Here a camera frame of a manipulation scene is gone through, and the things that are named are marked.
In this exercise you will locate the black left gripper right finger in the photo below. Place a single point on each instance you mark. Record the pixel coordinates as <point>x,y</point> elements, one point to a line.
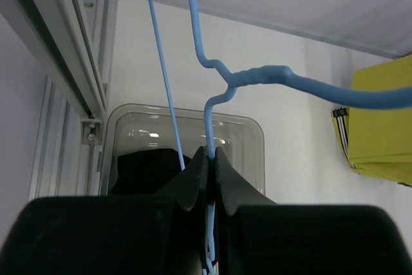
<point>243,220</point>

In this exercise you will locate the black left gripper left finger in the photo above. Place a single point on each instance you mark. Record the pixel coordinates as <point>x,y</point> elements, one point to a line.
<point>185,245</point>

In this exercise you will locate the black trousers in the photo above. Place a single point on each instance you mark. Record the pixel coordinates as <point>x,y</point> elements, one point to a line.
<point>145,172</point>

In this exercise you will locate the yellow-green trousers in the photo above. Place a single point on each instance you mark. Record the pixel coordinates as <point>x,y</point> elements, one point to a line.
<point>377,144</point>

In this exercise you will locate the light blue wire hanger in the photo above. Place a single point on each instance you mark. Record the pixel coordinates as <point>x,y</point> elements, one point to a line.
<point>269,74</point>

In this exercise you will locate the clear plastic bin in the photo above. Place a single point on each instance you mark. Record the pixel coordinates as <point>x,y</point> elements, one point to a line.
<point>138,127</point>

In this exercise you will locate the left aluminium frame post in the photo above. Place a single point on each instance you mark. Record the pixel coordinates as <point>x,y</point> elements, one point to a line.
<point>73,42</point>

